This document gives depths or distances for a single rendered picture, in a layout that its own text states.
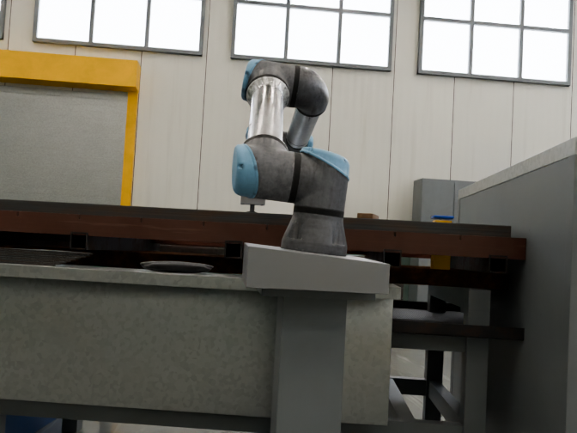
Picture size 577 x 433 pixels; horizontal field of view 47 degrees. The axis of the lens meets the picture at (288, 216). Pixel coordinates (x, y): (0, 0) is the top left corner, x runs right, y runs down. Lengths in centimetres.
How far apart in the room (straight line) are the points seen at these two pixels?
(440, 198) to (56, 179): 580
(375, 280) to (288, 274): 18
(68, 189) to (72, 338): 862
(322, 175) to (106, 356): 84
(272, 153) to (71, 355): 86
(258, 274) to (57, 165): 938
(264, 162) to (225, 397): 72
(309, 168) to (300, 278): 28
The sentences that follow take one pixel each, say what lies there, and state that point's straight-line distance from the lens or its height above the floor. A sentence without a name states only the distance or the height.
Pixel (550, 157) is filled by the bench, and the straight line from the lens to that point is 179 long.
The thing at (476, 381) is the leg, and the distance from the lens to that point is 198.
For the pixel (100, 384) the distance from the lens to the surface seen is 195.
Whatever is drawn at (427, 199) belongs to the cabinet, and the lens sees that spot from 1011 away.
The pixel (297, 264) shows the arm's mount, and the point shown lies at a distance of 130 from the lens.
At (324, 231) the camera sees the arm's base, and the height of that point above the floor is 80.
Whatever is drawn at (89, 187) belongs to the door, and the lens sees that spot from 1045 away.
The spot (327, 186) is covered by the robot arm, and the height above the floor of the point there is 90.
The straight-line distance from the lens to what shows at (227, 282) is 167.
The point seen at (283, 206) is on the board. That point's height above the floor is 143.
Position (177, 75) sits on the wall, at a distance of 1062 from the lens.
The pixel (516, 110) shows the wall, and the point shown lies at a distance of 1151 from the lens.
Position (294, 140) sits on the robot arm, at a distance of 210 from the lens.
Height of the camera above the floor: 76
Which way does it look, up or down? 3 degrees up
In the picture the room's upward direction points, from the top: 3 degrees clockwise
